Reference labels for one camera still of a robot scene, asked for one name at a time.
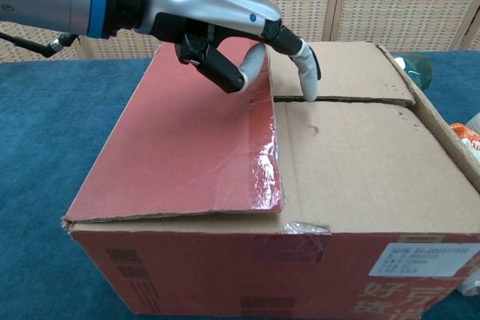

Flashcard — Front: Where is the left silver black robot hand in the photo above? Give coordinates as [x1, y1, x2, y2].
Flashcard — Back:
[114, 0, 323, 103]

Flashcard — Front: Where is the red cardboard shipping box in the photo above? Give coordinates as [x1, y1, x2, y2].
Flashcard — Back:
[59, 40, 480, 320]

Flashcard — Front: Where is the green plastic spray bottle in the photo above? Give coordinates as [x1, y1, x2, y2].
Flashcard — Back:
[393, 52, 434, 91]

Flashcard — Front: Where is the blue carpet table mat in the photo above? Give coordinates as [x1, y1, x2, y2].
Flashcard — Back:
[0, 49, 480, 320]

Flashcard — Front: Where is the orange white snack packet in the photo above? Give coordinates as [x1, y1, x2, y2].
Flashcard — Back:
[448, 121, 480, 156]

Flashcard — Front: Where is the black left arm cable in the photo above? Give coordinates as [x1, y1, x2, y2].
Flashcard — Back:
[0, 30, 80, 59]

